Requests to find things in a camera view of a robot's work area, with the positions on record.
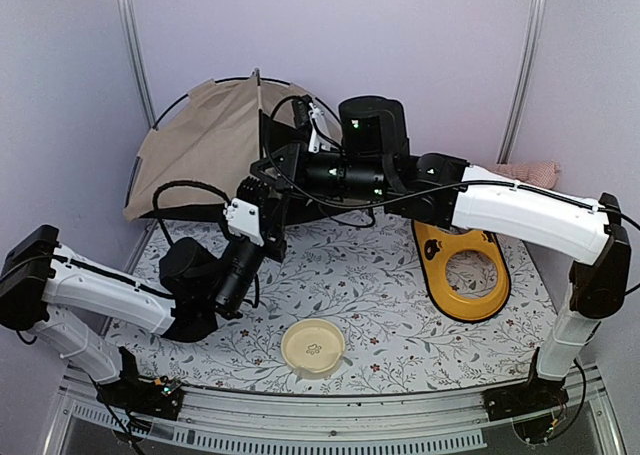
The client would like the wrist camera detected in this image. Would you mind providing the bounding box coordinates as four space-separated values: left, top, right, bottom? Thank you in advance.
292 96 323 153
224 177 269 246

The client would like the beige pet tent fabric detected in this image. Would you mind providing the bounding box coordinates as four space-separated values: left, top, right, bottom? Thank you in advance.
122 69 341 224

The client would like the front aluminium rail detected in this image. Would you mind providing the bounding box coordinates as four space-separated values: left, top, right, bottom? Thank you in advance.
43 366 631 454

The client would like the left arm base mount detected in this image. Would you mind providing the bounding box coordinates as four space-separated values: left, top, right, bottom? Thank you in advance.
95 379 184 421

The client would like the cream paw print bowl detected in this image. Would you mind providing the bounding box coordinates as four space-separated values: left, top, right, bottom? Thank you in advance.
281 318 346 380

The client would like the aluminium frame post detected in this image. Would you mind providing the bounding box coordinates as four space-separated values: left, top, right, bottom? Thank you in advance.
496 0 546 164
116 0 157 127

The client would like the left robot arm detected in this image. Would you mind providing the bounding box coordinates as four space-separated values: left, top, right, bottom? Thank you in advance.
1 196 288 409

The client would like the black tent pole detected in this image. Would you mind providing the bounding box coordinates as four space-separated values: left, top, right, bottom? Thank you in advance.
253 67 264 159
151 77 341 136

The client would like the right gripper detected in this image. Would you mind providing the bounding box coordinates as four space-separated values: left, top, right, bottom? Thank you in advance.
252 138 391 202

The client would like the pink checkered cushion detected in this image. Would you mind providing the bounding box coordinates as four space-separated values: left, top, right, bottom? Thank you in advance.
485 161 561 189

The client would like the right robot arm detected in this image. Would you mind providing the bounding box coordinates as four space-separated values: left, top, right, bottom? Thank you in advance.
251 95 631 411

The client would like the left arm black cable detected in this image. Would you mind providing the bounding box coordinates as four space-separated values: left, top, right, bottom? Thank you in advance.
152 179 234 249

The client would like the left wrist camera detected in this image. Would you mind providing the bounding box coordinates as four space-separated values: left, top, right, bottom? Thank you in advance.
224 177 269 246

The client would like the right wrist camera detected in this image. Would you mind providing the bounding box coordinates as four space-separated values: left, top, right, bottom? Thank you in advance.
292 96 323 153

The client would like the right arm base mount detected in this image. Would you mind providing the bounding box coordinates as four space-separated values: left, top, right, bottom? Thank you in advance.
482 382 569 445

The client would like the left aluminium frame post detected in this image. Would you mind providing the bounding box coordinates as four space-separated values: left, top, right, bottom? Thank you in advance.
116 0 157 127

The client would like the floral table mat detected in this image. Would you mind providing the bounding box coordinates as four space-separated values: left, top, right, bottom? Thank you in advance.
106 213 556 395

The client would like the right aluminium frame post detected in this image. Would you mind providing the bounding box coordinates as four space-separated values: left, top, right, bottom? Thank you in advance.
496 0 546 164

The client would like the yellow double bowl holder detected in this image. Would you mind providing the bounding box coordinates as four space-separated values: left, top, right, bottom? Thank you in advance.
412 222 511 323

